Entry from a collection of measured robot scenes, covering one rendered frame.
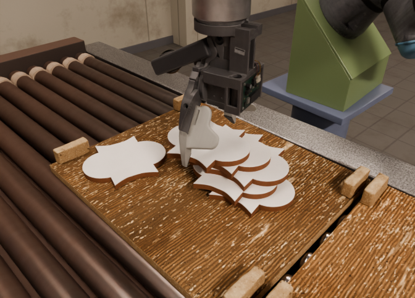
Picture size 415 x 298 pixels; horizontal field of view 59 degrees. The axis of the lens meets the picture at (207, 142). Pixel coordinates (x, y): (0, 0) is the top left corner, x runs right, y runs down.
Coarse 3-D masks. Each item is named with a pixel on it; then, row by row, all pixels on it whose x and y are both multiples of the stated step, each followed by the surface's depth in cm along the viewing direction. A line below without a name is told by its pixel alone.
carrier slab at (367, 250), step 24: (384, 192) 57; (360, 216) 53; (384, 216) 53; (408, 216) 53; (336, 240) 49; (360, 240) 49; (384, 240) 49; (408, 240) 49; (312, 264) 46; (336, 264) 46; (360, 264) 46; (384, 264) 46; (408, 264) 46; (312, 288) 43; (336, 288) 43; (360, 288) 43; (384, 288) 43; (408, 288) 43
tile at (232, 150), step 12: (216, 132) 62; (228, 132) 62; (240, 132) 62; (228, 144) 58; (240, 144) 58; (168, 156) 57; (180, 156) 57; (192, 156) 56; (204, 156) 56; (216, 156) 56; (228, 156) 56; (240, 156) 56; (204, 168) 54
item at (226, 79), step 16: (208, 32) 46; (224, 32) 45; (240, 32) 45; (256, 32) 46; (224, 48) 48; (240, 48) 46; (208, 64) 50; (224, 64) 49; (240, 64) 47; (256, 64) 49; (208, 80) 49; (224, 80) 48; (240, 80) 47; (256, 80) 51; (208, 96) 52; (224, 96) 51; (240, 96) 48; (256, 96) 52; (240, 112) 50
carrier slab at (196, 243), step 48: (96, 144) 68; (288, 144) 68; (96, 192) 57; (144, 192) 57; (192, 192) 57; (336, 192) 57; (144, 240) 49; (192, 240) 49; (240, 240) 49; (288, 240) 49; (192, 288) 43
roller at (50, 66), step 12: (60, 72) 102; (72, 72) 101; (72, 84) 98; (84, 84) 95; (96, 84) 95; (96, 96) 91; (108, 96) 89; (120, 96) 90; (120, 108) 86; (132, 108) 84; (144, 120) 81
